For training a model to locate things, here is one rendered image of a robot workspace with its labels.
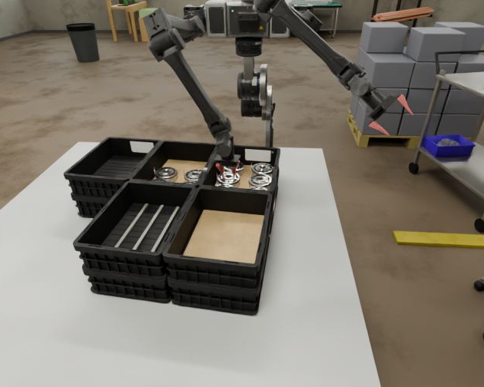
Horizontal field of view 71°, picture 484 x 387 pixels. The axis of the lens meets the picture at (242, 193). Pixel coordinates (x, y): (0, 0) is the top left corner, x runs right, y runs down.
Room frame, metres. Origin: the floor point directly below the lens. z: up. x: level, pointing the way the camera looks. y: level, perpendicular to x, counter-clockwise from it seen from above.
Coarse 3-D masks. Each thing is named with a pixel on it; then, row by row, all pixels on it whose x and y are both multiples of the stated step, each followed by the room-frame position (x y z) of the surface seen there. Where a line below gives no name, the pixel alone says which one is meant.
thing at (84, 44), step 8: (72, 24) 8.12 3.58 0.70; (80, 24) 8.22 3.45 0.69; (88, 24) 8.23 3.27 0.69; (72, 32) 7.71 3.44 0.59; (80, 32) 7.70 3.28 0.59; (88, 32) 7.79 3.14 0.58; (72, 40) 7.76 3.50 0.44; (80, 40) 7.70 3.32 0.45; (88, 40) 7.77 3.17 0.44; (96, 40) 7.99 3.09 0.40; (80, 48) 7.72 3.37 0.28; (88, 48) 7.76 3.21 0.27; (96, 48) 7.92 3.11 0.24; (80, 56) 7.74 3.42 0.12; (88, 56) 7.75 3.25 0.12; (96, 56) 7.88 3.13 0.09
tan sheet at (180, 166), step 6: (168, 162) 1.54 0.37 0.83; (174, 162) 1.54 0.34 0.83; (180, 162) 1.54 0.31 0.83; (186, 162) 1.54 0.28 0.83; (192, 162) 1.54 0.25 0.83; (198, 162) 1.54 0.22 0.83; (204, 162) 1.54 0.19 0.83; (180, 168) 1.48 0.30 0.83; (186, 168) 1.48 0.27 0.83; (192, 168) 1.48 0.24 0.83; (198, 168) 1.47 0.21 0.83; (180, 174) 1.42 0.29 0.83; (180, 180) 1.36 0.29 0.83
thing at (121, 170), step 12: (108, 144) 1.62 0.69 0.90; (120, 144) 1.63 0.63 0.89; (96, 156) 1.50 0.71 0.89; (108, 156) 1.59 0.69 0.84; (120, 156) 1.62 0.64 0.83; (132, 156) 1.62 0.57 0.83; (144, 156) 1.60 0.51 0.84; (84, 168) 1.39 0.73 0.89; (96, 168) 1.47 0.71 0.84; (108, 168) 1.49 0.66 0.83; (120, 168) 1.49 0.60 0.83; (132, 168) 1.49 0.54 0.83; (72, 180) 1.26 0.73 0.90; (72, 192) 1.27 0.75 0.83; (84, 192) 1.26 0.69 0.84; (96, 192) 1.25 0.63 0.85; (108, 192) 1.24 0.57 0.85
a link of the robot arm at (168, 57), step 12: (180, 36) 1.27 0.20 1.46; (180, 48) 1.25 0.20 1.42; (168, 60) 1.25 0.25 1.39; (180, 60) 1.25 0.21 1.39; (180, 72) 1.26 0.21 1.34; (192, 72) 1.30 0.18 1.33; (192, 84) 1.27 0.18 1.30; (192, 96) 1.28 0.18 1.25; (204, 96) 1.29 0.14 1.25; (204, 108) 1.29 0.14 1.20; (216, 108) 1.32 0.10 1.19; (204, 120) 1.30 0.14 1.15; (216, 120) 1.30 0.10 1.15; (216, 132) 1.31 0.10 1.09
